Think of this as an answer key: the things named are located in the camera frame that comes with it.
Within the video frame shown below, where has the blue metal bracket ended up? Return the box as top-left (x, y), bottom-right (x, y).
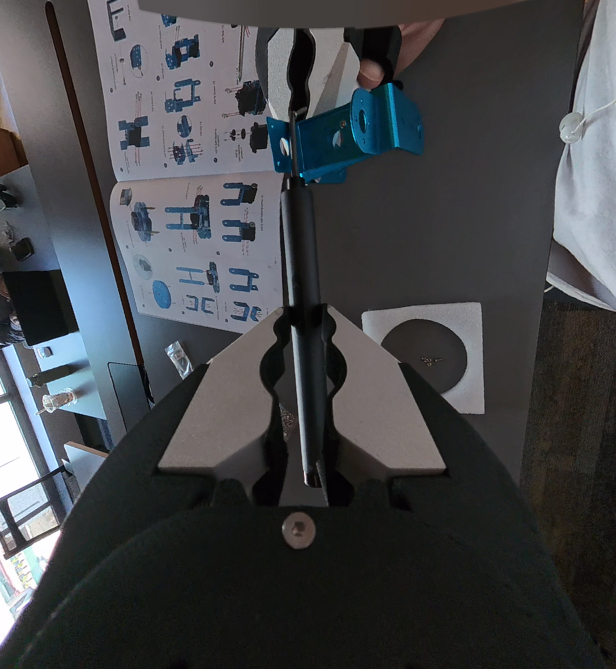
top-left (265, 82), bottom-right (425, 185)

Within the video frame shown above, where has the robot assembly instruction booklet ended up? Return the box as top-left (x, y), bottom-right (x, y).
top-left (87, 0), bottom-right (289, 335)

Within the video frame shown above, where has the black laptop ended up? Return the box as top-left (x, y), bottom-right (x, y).
top-left (2, 269), bottom-right (80, 347)

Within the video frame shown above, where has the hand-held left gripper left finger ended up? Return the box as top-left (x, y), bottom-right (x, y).
top-left (157, 306), bottom-right (294, 507)

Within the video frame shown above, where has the dark grey desk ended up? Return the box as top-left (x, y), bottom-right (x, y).
top-left (47, 0), bottom-right (585, 487)

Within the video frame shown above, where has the person's right hand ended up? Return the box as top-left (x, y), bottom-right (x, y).
top-left (356, 18), bottom-right (446, 91)

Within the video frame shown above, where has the black chair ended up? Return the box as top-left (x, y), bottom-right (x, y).
top-left (0, 467), bottom-right (62, 559)

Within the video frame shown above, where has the glass jar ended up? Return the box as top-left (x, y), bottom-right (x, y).
top-left (35, 389), bottom-right (80, 416)

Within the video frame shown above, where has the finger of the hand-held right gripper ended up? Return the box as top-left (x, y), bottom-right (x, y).
top-left (304, 28), bottom-right (364, 119)
top-left (255, 26), bottom-right (295, 124)

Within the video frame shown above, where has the black precision screwdriver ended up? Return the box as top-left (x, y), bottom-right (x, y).
top-left (279, 107), bottom-right (330, 488)

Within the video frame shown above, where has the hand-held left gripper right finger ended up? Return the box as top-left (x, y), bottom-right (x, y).
top-left (319, 304), bottom-right (449, 507)

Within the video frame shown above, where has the pale green table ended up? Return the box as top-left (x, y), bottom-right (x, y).
top-left (0, 166), bottom-right (127, 420)

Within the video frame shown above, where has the clear zip bag with parts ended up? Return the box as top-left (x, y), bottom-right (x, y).
top-left (164, 340), bottom-right (194, 380)

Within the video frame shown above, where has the grey rectangular box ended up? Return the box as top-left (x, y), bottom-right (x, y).
top-left (26, 366), bottom-right (71, 389)

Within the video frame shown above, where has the white drawstring with bead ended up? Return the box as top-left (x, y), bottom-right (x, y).
top-left (558, 77), bottom-right (616, 145)

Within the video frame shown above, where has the person's white top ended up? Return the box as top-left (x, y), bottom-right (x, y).
top-left (546, 0), bottom-right (616, 321)

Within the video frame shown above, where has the white foam square with hole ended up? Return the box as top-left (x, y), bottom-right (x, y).
top-left (361, 301), bottom-right (485, 415)

